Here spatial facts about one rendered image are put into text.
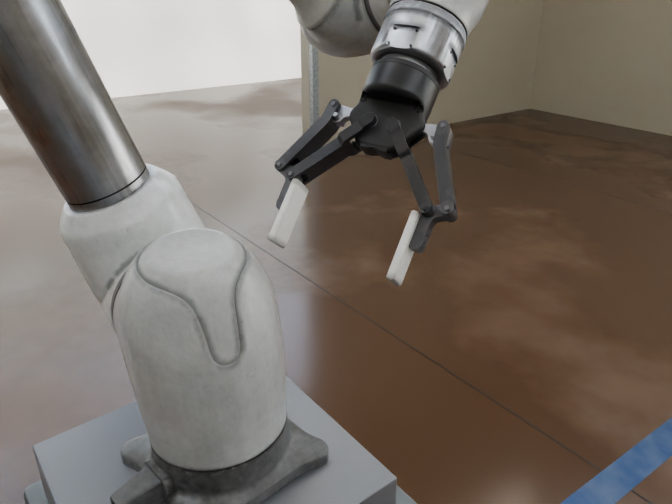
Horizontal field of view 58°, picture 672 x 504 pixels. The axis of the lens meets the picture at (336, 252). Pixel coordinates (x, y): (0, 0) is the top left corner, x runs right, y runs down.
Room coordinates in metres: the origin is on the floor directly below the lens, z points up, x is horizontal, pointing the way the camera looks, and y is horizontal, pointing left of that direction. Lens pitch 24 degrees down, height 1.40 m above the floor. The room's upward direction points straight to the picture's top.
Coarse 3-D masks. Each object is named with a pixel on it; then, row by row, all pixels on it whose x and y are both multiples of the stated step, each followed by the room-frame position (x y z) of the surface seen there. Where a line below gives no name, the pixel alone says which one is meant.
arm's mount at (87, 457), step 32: (288, 384) 0.68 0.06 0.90; (128, 416) 0.62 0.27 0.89; (288, 416) 0.61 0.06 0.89; (320, 416) 0.61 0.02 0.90; (64, 448) 0.57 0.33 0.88; (96, 448) 0.57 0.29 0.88; (352, 448) 0.56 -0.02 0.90; (64, 480) 0.52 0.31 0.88; (96, 480) 0.52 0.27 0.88; (320, 480) 0.51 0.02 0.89; (352, 480) 0.51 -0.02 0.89; (384, 480) 0.51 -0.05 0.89
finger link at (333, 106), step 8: (328, 104) 0.65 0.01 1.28; (336, 104) 0.65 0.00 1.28; (328, 112) 0.65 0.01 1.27; (320, 120) 0.64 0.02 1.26; (328, 120) 0.64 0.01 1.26; (312, 128) 0.64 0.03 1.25; (320, 128) 0.64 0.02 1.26; (328, 128) 0.65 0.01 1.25; (336, 128) 0.66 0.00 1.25; (304, 136) 0.64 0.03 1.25; (312, 136) 0.64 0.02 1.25; (320, 136) 0.64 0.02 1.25; (328, 136) 0.65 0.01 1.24; (296, 144) 0.64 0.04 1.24; (304, 144) 0.63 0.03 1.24; (312, 144) 0.64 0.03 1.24; (320, 144) 0.65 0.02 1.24; (288, 152) 0.63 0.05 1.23; (296, 152) 0.63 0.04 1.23; (304, 152) 0.64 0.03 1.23; (312, 152) 0.65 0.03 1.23; (280, 160) 0.63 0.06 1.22; (288, 160) 0.63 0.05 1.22; (296, 160) 0.65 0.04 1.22; (280, 168) 0.62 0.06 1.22
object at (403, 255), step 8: (416, 216) 0.53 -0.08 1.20; (408, 224) 0.53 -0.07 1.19; (416, 224) 0.54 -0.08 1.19; (408, 232) 0.53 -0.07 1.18; (400, 240) 0.52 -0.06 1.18; (408, 240) 0.52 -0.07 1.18; (400, 248) 0.52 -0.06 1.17; (408, 248) 0.53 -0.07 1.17; (400, 256) 0.51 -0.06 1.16; (408, 256) 0.53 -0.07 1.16; (392, 264) 0.51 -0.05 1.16; (400, 264) 0.51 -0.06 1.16; (408, 264) 0.53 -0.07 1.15; (392, 272) 0.50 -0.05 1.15; (400, 272) 0.52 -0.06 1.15; (392, 280) 0.50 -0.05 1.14; (400, 280) 0.52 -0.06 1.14
